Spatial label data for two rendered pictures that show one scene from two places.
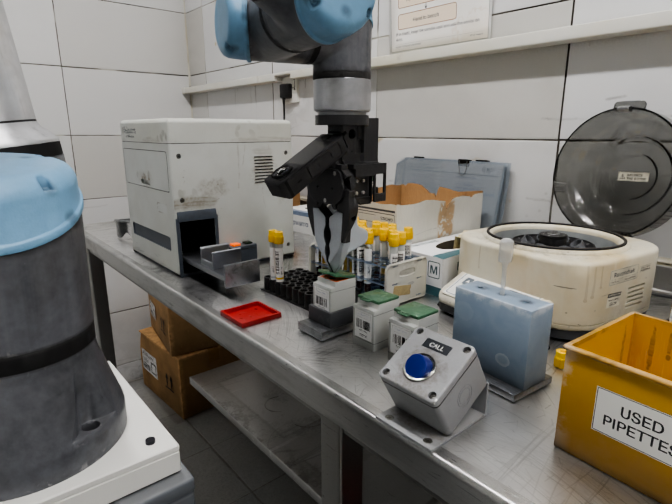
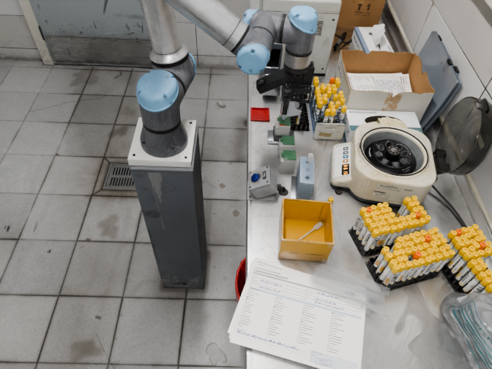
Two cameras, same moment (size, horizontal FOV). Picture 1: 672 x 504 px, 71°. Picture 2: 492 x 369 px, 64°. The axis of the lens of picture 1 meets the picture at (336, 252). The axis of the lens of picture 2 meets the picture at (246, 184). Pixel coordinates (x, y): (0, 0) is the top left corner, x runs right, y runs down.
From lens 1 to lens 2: 0.87 m
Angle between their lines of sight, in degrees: 48
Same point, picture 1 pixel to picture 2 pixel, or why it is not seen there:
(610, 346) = (312, 206)
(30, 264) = (159, 114)
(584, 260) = (367, 173)
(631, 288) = (395, 194)
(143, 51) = not seen: outside the picture
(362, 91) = (299, 62)
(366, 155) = (304, 83)
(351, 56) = (295, 48)
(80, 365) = (171, 135)
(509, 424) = (278, 206)
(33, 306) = (160, 122)
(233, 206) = not seen: hidden behind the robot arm
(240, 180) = not seen: hidden behind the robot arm
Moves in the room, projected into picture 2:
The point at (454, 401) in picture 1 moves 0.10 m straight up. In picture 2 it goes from (258, 192) to (260, 169)
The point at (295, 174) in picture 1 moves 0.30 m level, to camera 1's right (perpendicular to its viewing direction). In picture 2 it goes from (263, 86) to (350, 135)
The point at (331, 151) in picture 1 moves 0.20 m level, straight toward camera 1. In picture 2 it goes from (282, 80) to (237, 113)
